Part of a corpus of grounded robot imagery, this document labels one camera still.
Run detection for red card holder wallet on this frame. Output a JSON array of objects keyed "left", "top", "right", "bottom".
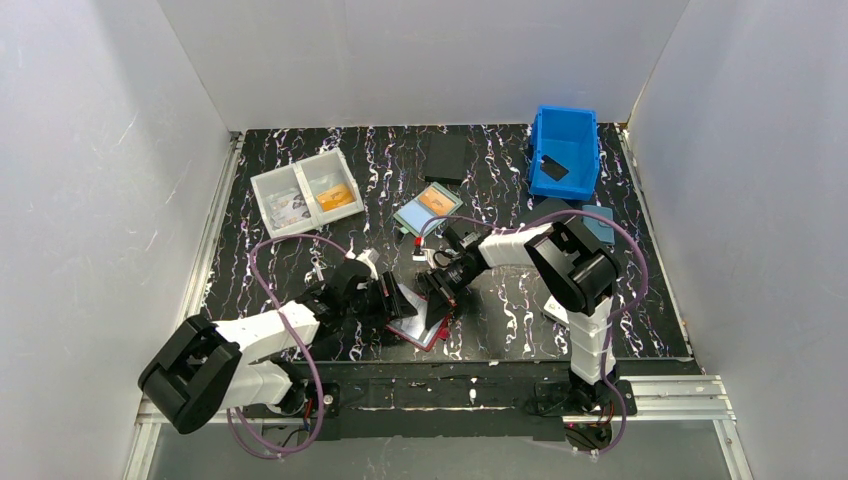
[{"left": 386, "top": 285, "right": 452, "bottom": 352}]

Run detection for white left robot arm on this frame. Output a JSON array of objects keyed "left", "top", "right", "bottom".
[{"left": 138, "top": 259, "right": 427, "bottom": 434}]

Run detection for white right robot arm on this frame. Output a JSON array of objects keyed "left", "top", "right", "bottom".
[{"left": 416, "top": 209, "right": 622, "bottom": 387}]

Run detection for green open card wallet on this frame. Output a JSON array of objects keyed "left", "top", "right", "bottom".
[{"left": 393, "top": 182, "right": 463, "bottom": 237}]

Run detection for white card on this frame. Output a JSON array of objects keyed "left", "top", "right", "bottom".
[{"left": 543, "top": 295, "right": 569, "bottom": 326}]

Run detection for orange card in tray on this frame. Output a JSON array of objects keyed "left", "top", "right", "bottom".
[{"left": 316, "top": 183, "right": 355, "bottom": 212}]

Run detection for patterned card in tray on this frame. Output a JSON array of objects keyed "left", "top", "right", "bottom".
[{"left": 267, "top": 191, "right": 311, "bottom": 229}]

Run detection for black card in bin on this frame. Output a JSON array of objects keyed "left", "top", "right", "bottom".
[{"left": 540, "top": 155, "right": 570, "bottom": 182}]

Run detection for dark grey flat wallet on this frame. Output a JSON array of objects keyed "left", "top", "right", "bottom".
[{"left": 516, "top": 198, "right": 574, "bottom": 230}]

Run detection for black wallet at back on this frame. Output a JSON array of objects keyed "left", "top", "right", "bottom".
[{"left": 424, "top": 134, "right": 468, "bottom": 186}]

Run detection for clear two-compartment tray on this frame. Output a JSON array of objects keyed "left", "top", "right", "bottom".
[{"left": 251, "top": 148, "right": 365, "bottom": 238}]

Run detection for blue snap wallet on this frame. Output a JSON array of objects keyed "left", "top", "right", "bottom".
[{"left": 581, "top": 204, "right": 616, "bottom": 246}]

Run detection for blue plastic bin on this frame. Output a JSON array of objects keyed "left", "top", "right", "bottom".
[{"left": 528, "top": 105, "right": 600, "bottom": 202}]

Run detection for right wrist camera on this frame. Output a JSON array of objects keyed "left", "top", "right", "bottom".
[{"left": 412, "top": 236, "right": 447, "bottom": 265}]

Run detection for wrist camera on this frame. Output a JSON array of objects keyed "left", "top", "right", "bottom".
[
  {"left": 412, "top": 236, "right": 447, "bottom": 265},
  {"left": 355, "top": 249, "right": 379, "bottom": 278}
]

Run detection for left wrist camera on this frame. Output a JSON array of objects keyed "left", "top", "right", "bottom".
[{"left": 355, "top": 249, "right": 379, "bottom": 278}]

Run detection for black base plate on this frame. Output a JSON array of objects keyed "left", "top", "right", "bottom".
[{"left": 241, "top": 357, "right": 637, "bottom": 444}]

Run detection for aluminium frame rail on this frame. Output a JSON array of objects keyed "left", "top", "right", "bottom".
[{"left": 147, "top": 123, "right": 748, "bottom": 479}]

